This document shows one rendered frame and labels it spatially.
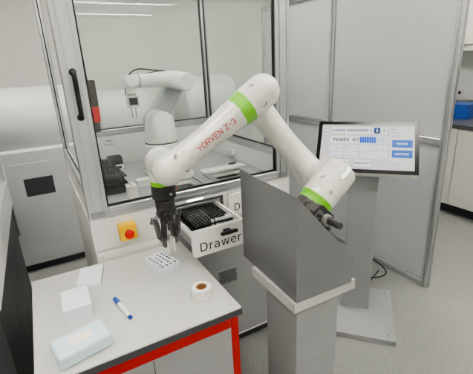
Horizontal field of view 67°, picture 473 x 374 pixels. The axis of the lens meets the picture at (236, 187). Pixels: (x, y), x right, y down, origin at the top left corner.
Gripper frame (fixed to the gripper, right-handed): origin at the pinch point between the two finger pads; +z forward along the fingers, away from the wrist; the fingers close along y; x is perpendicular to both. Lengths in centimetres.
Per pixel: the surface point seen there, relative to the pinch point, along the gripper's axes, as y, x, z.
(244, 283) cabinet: -50, -10, 48
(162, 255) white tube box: 0.9, -5.7, 6.4
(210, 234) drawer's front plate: -11.5, 11.8, -4.1
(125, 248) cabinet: 7.5, -25.4, 7.6
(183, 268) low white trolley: -2.1, 4.7, 9.9
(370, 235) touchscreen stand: -116, 28, 31
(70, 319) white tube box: 42.3, 4.1, 8.2
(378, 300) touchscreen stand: -131, 31, 82
